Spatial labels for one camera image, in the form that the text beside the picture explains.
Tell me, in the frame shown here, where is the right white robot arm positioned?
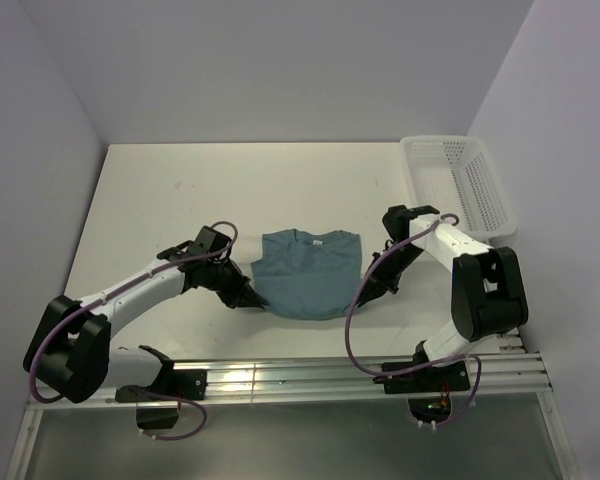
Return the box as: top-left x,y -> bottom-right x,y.
345,205 -> 529,390

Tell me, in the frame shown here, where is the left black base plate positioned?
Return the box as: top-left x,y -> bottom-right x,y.
114,369 -> 207,403

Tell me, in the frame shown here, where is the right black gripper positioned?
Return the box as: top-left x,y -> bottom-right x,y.
356,243 -> 424,307

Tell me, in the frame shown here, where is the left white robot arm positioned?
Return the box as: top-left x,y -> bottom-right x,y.
23,244 -> 268,404

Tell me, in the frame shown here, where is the teal blue t shirt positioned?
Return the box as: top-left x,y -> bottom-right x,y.
251,229 -> 362,321

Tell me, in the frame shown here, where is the white perforated plastic basket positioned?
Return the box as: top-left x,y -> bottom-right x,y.
399,135 -> 517,242

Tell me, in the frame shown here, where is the aluminium rail frame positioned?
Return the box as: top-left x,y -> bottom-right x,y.
4,204 -> 581,480

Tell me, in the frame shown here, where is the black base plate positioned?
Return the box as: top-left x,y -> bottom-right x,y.
373,361 -> 471,394
114,369 -> 207,403

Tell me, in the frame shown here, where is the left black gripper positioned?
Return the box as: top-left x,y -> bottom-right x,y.
203,259 -> 266,308

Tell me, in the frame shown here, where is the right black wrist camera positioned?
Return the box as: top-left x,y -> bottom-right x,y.
382,205 -> 411,243

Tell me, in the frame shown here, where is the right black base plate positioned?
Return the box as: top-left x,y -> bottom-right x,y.
373,361 -> 471,394

